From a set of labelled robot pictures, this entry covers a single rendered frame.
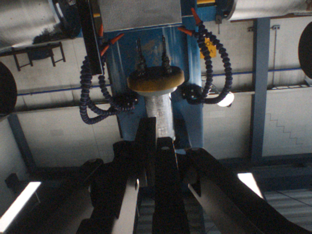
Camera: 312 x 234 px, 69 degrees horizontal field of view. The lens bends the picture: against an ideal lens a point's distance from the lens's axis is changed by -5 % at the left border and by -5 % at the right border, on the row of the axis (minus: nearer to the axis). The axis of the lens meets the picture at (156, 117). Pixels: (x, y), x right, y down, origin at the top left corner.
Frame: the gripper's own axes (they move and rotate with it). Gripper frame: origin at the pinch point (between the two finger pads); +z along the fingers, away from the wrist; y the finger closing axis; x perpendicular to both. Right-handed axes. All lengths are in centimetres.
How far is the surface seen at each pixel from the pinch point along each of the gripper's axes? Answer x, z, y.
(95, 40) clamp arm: 11.7, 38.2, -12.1
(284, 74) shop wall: -74, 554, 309
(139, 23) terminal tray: 11.0, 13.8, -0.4
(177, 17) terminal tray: 11.1, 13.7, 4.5
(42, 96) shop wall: -66, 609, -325
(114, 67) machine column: 4, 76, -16
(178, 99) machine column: -12, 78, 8
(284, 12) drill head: 14, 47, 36
